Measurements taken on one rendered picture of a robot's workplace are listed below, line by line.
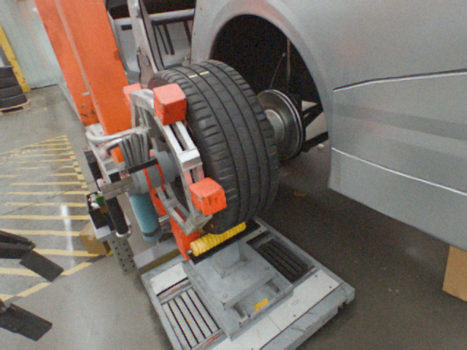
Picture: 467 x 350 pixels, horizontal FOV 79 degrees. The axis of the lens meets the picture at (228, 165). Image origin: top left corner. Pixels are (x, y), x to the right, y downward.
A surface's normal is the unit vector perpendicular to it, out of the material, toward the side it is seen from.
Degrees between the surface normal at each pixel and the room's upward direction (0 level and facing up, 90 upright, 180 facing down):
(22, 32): 90
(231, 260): 90
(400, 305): 0
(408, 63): 90
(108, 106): 90
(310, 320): 0
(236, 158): 75
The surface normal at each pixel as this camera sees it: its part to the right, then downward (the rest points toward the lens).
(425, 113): -0.83, 0.36
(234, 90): 0.24, -0.47
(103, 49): 0.54, 0.32
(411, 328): -0.14, -0.88
